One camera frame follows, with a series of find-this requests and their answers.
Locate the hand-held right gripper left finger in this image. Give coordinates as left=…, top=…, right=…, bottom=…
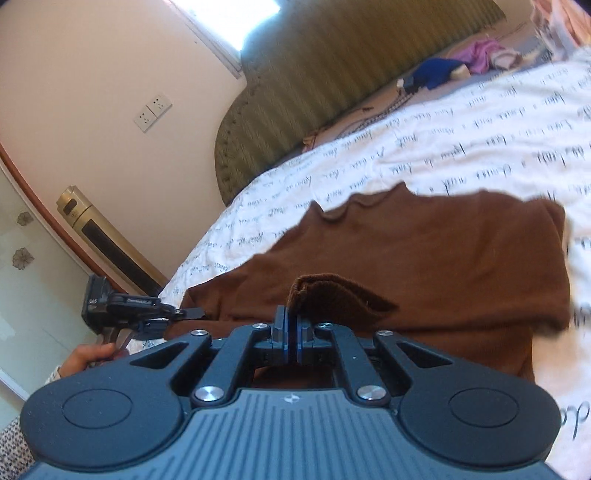
left=128, top=305, right=293, bottom=408

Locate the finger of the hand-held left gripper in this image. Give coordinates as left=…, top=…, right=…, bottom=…
left=133, top=320, right=180, bottom=341
left=107, top=294, right=208, bottom=321

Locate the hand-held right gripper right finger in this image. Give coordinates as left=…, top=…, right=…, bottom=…
left=293, top=314, right=463, bottom=408

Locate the brown towel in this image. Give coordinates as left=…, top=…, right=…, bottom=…
left=182, top=181, right=574, bottom=385

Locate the person's left hand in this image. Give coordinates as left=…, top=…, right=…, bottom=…
left=59, top=342, right=132, bottom=382

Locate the gold tower air conditioner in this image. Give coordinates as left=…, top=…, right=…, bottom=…
left=56, top=185, right=170, bottom=297

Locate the floral frosted glass door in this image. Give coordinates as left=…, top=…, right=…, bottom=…
left=0, top=161, right=101, bottom=403

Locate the leopard print clothing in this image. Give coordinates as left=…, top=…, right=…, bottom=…
left=0, top=414, right=37, bottom=480

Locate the white script-printed blanket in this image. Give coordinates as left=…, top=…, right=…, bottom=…
left=159, top=59, right=591, bottom=480

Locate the olive striped pillow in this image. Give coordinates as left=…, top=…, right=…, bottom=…
left=213, top=0, right=509, bottom=208

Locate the window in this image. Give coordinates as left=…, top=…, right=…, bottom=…
left=170, top=0, right=296, bottom=78

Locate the blue garment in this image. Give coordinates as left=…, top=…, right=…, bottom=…
left=396, top=57, right=471, bottom=93

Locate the purple garment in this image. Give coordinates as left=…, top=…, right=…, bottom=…
left=450, top=39, right=505, bottom=75

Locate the small beige cloth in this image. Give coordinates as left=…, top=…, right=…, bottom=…
left=489, top=48, right=526, bottom=71

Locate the white wall socket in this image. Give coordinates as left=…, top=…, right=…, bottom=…
left=134, top=94, right=173, bottom=134

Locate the charger cable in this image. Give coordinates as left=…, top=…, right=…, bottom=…
left=318, top=80, right=419, bottom=139

